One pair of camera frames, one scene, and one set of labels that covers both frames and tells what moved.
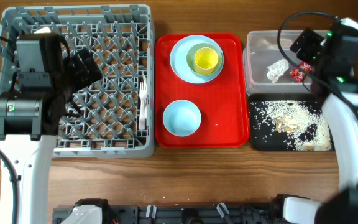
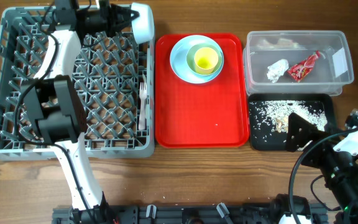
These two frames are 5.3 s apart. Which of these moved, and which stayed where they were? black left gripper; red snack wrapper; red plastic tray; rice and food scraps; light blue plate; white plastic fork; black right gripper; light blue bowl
Moved: light blue bowl; black right gripper; black left gripper
Stayed: light blue plate; rice and food scraps; red plastic tray; red snack wrapper; white plastic fork
